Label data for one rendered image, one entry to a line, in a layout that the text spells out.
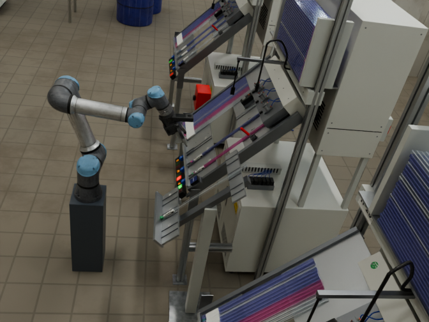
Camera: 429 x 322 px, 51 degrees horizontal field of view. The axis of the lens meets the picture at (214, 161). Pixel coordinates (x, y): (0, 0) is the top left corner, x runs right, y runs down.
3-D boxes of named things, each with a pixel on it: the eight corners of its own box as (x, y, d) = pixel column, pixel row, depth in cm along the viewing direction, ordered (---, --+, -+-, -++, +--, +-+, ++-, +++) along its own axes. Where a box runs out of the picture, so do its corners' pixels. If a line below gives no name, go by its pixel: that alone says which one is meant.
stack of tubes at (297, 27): (299, 82, 214) (315, 26, 199) (276, 39, 255) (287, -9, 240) (323, 84, 217) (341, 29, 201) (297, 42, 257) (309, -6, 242)
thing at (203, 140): (193, 190, 246) (189, 186, 244) (186, 124, 298) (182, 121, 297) (220, 170, 240) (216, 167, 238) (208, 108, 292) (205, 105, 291)
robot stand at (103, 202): (71, 271, 276) (69, 204, 244) (76, 249, 290) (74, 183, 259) (102, 272, 279) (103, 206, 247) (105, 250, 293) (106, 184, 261)
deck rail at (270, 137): (194, 196, 246) (187, 190, 243) (194, 193, 247) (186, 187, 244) (304, 121, 224) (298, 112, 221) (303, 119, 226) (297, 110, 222)
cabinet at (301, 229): (223, 278, 290) (240, 206, 254) (212, 204, 346) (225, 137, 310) (318, 279, 301) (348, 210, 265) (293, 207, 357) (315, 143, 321)
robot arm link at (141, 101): (125, 108, 227) (144, 101, 225) (129, 98, 236) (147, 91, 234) (133, 121, 231) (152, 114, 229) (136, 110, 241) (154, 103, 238)
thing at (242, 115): (250, 154, 236) (244, 149, 233) (232, 94, 288) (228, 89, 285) (303, 118, 226) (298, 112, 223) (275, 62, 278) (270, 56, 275)
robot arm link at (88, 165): (74, 186, 242) (73, 165, 234) (80, 170, 253) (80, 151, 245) (96, 188, 243) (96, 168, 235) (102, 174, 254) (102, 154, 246)
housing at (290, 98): (297, 124, 227) (283, 106, 220) (276, 80, 266) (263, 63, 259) (311, 115, 225) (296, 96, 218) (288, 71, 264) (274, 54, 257)
